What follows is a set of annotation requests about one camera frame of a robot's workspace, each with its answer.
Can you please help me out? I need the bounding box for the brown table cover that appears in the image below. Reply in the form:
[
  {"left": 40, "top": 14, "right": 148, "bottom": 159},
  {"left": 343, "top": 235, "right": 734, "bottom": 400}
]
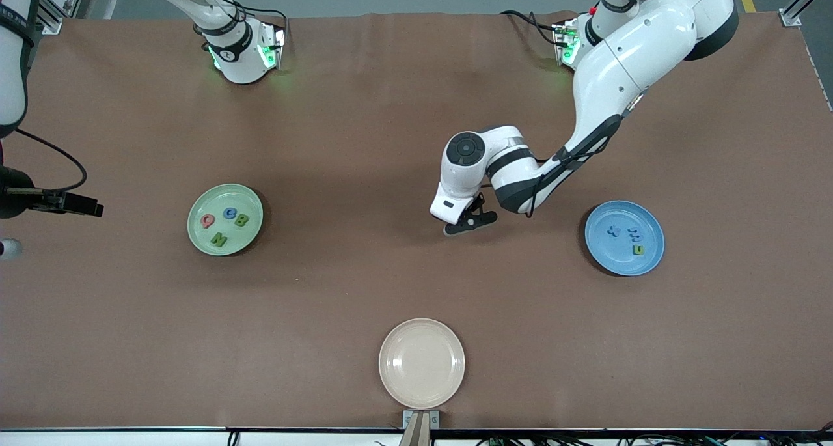
[{"left": 0, "top": 11, "right": 833, "bottom": 431}]

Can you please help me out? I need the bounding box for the green plate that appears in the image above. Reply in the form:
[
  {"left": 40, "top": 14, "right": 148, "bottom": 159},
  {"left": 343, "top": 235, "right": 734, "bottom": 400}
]
[{"left": 187, "top": 183, "right": 265, "bottom": 257}]

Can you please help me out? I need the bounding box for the blue plate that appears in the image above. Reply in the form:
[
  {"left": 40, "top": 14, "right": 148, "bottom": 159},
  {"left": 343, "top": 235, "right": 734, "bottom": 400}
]
[{"left": 584, "top": 200, "right": 666, "bottom": 277}]

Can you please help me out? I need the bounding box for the beige plate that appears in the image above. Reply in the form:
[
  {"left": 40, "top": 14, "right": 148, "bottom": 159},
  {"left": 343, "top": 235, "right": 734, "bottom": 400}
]
[{"left": 378, "top": 318, "right": 467, "bottom": 410}]

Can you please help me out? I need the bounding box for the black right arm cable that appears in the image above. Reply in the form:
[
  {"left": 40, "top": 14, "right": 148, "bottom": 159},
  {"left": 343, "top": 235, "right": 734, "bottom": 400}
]
[{"left": 12, "top": 127, "right": 89, "bottom": 194}]

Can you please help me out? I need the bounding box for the aluminium frame profile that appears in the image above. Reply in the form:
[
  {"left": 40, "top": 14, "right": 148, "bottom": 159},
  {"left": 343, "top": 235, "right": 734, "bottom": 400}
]
[
  {"left": 780, "top": 0, "right": 833, "bottom": 27},
  {"left": 36, "top": 0, "right": 66, "bottom": 35}
]

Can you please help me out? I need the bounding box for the silver arm base bracket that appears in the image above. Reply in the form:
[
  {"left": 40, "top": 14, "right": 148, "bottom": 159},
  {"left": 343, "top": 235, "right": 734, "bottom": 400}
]
[
  {"left": 257, "top": 21, "right": 288, "bottom": 70},
  {"left": 552, "top": 19, "right": 581, "bottom": 66}
]

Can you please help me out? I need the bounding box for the black arm base cable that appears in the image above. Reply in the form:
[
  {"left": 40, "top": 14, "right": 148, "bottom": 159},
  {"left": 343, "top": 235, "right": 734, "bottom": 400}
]
[
  {"left": 221, "top": 0, "right": 291, "bottom": 46},
  {"left": 500, "top": 8, "right": 562, "bottom": 47}
]

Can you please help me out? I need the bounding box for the grey metal mount bracket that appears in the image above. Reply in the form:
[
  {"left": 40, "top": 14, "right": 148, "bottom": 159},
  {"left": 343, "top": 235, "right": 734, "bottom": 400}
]
[{"left": 402, "top": 410, "right": 441, "bottom": 430}]

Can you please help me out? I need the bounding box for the white table edge rail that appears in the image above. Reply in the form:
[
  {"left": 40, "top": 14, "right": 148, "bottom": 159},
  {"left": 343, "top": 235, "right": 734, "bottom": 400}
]
[{"left": 0, "top": 428, "right": 833, "bottom": 446}]

